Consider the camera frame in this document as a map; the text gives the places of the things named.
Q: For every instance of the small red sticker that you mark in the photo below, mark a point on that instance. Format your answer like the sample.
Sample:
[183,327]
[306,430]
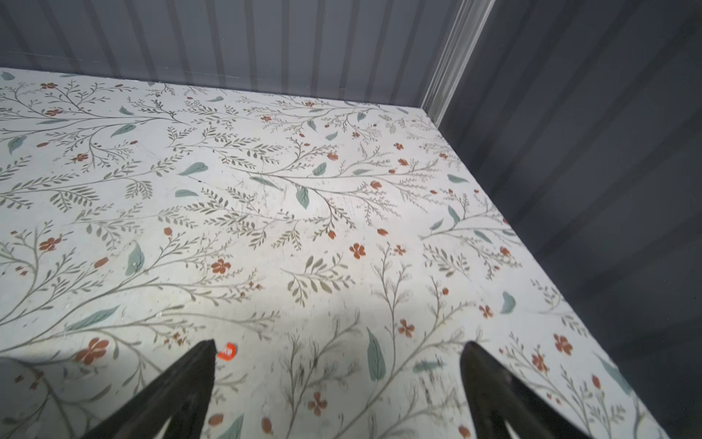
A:
[228,352]

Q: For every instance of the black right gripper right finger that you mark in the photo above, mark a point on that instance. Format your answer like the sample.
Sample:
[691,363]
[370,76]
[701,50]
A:
[500,403]

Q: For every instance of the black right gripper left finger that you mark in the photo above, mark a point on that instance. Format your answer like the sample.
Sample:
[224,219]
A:
[173,405]

